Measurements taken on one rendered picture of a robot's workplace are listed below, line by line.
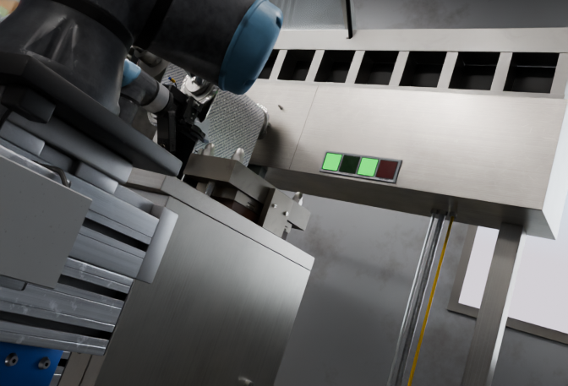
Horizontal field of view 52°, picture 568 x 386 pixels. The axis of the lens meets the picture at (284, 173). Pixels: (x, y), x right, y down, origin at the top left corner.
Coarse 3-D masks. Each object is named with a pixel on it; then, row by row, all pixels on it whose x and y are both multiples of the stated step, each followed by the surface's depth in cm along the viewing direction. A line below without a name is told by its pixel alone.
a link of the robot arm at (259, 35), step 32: (192, 0) 61; (224, 0) 63; (256, 0) 65; (160, 32) 62; (192, 32) 62; (224, 32) 63; (256, 32) 64; (192, 64) 66; (224, 64) 65; (256, 64) 65
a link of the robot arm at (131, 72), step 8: (128, 64) 136; (128, 72) 135; (136, 72) 137; (144, 72) 140; (128, 80) 136; (136, 80) 137; (144, 80) 139; (152, 80) 142; (128, 88) 137; (136, 88) 138; (144, 88) 140; (152, 88) 142; (136, 96) 138; (144, 96) 141; (152, 96) 142; (144, 104) 143
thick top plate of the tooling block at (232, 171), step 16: (192, 160) 153; (208, 160) 150; (224, 160) 147; (192, 176) 152; (208, 176) 148; (224, 176) 145; (240, 176) 147; (256, 176) 153; (256, 192) 154; (304, 208) 173; (304, 224) 175
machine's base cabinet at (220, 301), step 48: (144, 192) 124; (192, 240) 127; (240, 240) 141; (144, 288) 118; (192, 288) 130; (240, 288) 144; (288, 288) 161; (144, 336) 120; (192, 336) 132; (240, 336) 146; (288, 336) 164; (96, 384) 111; (144, 384) 121; (192, 384) 134; (240, 384) 149
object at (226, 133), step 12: (216, 108) 166; (216, 120) 166; (228, 120) 171; (216, 132) 167; (228, 132) 171; (240, 132) 176; (204, 144) 164; (216, 144) 168; (228, 144) 172; (240, 144) 176; (252, 144) 181; (216, 156) 169; (228, 156) 173
